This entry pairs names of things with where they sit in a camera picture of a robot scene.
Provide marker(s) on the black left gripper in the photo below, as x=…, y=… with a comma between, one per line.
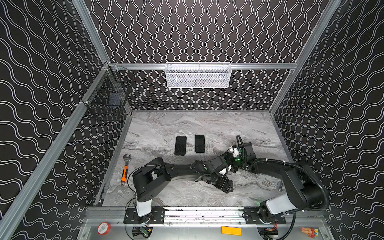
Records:
x=221, y=181

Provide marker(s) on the light blue phone case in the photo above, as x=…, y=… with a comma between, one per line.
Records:
x=200, y=144

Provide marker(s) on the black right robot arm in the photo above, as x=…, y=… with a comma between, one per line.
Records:
x=303, y=189

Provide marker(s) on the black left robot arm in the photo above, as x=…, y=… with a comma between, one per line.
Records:
x=150, y=179

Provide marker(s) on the yellow block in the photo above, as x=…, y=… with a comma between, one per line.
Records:
x=232, y=231

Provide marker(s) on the small colourful toy figure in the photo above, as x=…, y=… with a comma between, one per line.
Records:
x=310, y=232

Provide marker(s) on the red tape roll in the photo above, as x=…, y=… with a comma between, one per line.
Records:
x=103, y=228

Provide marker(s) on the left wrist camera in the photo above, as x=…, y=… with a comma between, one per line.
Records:
x=225, y=171

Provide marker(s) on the horizontal aluminium back rail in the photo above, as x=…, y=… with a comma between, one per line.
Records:
x=233, y=66

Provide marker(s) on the orange handled wrench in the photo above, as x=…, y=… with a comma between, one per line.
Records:
x=127, y=158

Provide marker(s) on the white wire mesh basket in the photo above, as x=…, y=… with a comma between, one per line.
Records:
x=198, y=78

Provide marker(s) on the black wire mesh basket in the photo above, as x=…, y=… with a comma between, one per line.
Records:
x=108, y=101

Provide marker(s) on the right aluminium corner post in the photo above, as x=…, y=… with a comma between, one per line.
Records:
x=314, y=37

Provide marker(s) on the aluminium corner frame post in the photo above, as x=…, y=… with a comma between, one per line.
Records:
x=91, y=29

